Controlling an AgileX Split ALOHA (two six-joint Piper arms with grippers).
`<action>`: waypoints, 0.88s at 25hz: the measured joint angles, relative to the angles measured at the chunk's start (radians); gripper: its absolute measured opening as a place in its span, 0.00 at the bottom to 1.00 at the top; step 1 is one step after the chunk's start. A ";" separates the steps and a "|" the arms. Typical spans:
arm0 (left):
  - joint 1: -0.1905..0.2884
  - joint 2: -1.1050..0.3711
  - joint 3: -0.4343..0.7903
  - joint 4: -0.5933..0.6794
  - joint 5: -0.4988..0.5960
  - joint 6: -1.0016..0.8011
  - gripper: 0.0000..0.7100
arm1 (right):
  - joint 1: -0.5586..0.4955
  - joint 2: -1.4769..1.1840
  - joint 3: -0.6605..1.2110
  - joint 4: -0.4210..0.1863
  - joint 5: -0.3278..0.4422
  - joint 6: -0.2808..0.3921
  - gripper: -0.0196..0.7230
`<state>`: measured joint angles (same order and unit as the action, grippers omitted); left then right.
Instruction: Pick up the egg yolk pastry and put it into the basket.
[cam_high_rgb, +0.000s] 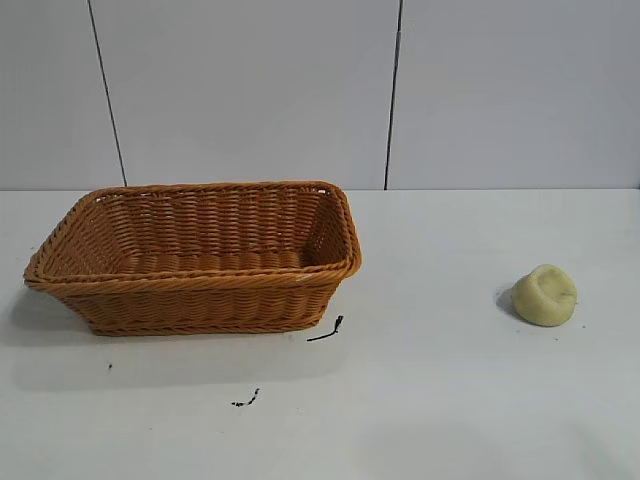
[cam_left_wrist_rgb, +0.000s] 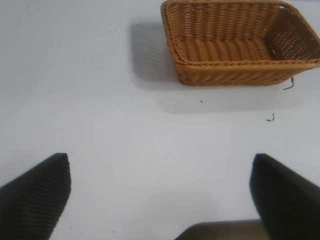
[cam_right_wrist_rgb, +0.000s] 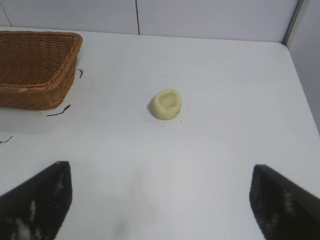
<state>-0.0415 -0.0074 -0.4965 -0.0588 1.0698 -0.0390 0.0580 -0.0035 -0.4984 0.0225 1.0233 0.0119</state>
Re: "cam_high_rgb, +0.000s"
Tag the small black debris strip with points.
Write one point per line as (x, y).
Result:
(326, 335)

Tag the pale yellow egg yolk pastry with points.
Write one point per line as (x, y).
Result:
(542, 305)

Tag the brown wicker rectangular basket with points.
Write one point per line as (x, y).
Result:
(200, 300)

